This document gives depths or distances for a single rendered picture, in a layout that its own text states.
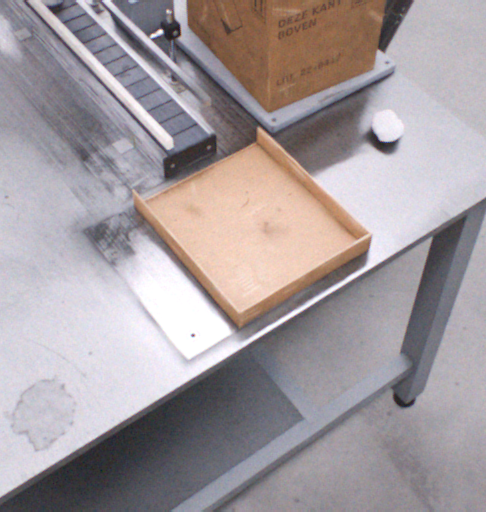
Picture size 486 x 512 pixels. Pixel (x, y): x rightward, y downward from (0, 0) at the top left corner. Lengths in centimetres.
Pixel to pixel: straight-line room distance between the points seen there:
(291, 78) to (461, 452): 105
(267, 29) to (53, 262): 51
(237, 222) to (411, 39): 187
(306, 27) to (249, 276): 44
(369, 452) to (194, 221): 92
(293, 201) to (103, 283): 35
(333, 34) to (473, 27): 178
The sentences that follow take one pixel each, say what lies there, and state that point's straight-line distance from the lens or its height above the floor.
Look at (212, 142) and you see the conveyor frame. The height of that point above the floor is 86.
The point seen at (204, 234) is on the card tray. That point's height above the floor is 83.
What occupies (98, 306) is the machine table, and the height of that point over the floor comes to 83.
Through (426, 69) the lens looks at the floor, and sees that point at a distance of 306.
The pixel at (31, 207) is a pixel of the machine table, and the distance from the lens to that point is 147.
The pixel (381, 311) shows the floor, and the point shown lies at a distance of 234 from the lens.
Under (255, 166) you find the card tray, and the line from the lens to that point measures 149.
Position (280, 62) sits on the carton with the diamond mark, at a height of 96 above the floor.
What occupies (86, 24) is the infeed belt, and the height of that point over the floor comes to 88.
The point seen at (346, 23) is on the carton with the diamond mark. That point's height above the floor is 99.
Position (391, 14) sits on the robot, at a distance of 225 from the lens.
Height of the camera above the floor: 190
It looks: 52 degrees down
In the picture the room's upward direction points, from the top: 1 degrees clockwise
